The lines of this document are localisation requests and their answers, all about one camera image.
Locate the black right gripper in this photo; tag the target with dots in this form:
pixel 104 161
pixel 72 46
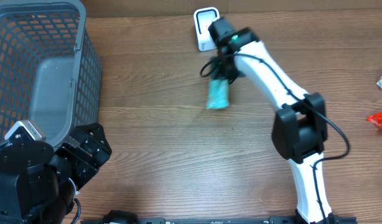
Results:
pixel 221 73

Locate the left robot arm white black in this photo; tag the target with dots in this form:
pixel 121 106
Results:
pixel 38 183

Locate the white barcode scanner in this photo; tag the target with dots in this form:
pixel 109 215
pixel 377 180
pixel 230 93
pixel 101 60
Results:
pixel 203 18

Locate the grey plastic mesh basket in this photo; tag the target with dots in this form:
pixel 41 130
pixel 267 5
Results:
pixel 50 72

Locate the teal snack packet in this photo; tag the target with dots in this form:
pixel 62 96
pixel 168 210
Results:
pixel 218 94

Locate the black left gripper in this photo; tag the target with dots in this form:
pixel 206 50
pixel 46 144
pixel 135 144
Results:
pixel 96 156

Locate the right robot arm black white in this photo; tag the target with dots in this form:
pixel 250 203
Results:
pixel 300 124

